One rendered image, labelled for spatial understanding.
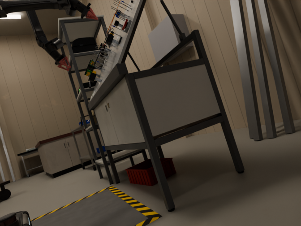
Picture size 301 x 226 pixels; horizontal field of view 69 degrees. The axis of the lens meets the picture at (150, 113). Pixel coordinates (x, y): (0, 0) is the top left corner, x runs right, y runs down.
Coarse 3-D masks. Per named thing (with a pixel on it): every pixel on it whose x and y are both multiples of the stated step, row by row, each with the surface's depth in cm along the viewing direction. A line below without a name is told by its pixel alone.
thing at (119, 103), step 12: (120, 84) 135; (108, 96) 165; (120, 96) 141; (108, 108) 174; (120, 108) 147; (132, 108) 128; (120, 120) 154; (132, 120) 133; (120, 132) 162; (132, 132) 139
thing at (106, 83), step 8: (120, 64) 122; (112, 72) 129; (120, 72) 121; (112, 80) 133; (120, 80) 134; (104, 88) 154; (112, 88) 151; (96, 96) 182; (104, 96) 172; (88, 104) 222; (96, 104) 201
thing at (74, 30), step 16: (96, 16) 251; (64, 32) 235; (80, 32) 275; (96, 32) 283; (80, 64) 272; (96, 64) 291; (80, 80) 233; (80, 96) 251; (80, 112) 281; (96, 128) 232; (96, 160) 277; (144, 160) 250
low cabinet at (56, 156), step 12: (36, 144) 512; (48, 144) 442; (60, 144) 453; (72, 144) 464; (84, 144) 477; (96, 144) 490; (48, 156) 438; (60, 156) 449; (72, 156) 460; (48, 168) 453; (60, 168) 445; (72, 168) 460
